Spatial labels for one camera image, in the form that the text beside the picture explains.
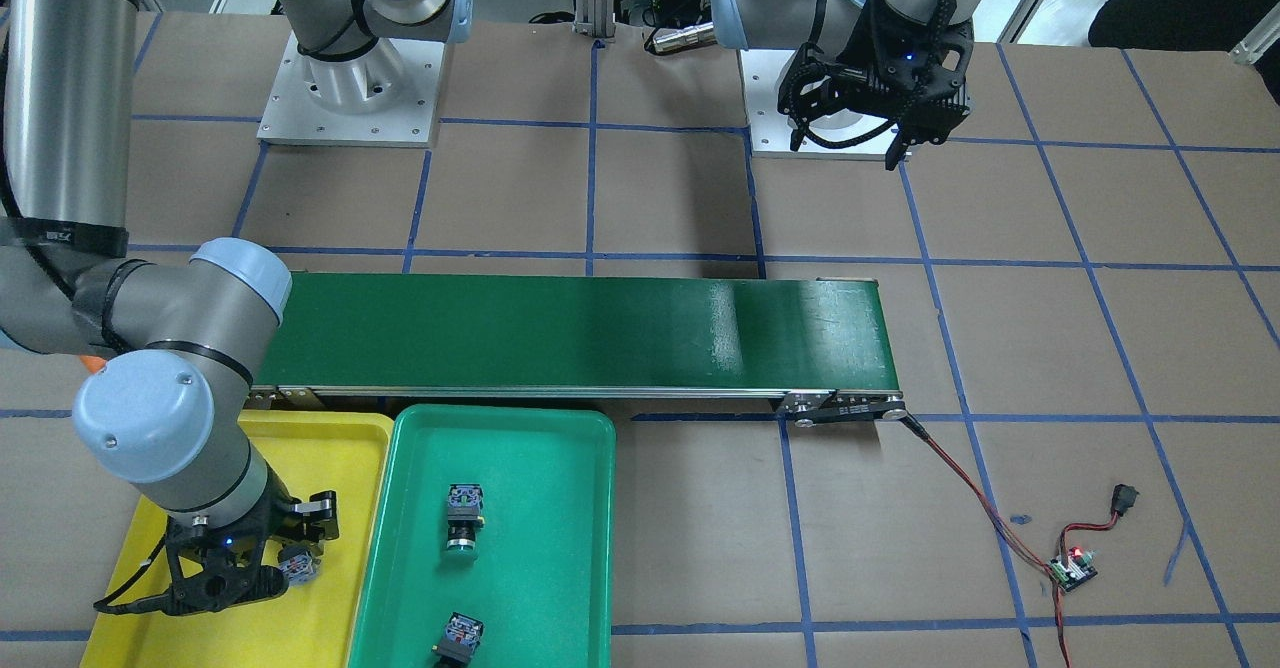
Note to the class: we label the small motor controller board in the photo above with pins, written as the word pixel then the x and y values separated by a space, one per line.
pixel 1072 568

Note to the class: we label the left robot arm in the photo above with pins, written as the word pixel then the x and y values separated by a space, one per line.
pixel 767 33

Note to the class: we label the yellow push button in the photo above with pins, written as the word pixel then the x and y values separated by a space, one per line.
pixel 300 564

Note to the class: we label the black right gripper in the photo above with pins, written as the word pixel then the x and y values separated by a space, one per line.
pixel 266 520

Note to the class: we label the green plastic tray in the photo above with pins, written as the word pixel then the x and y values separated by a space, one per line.
pixel 540 576

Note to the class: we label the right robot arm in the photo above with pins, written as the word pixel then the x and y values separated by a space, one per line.
pixel 180 344

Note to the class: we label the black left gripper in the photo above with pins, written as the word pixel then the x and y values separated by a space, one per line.
pixel 858 56

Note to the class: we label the green push button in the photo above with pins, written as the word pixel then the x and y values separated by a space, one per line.
pixel 460 640
pixel 464 505

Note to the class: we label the black rocker switch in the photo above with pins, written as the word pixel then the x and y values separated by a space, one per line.
pixel 1123 498

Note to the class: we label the green conveyor belt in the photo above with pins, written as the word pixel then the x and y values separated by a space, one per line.
pixel 819 349

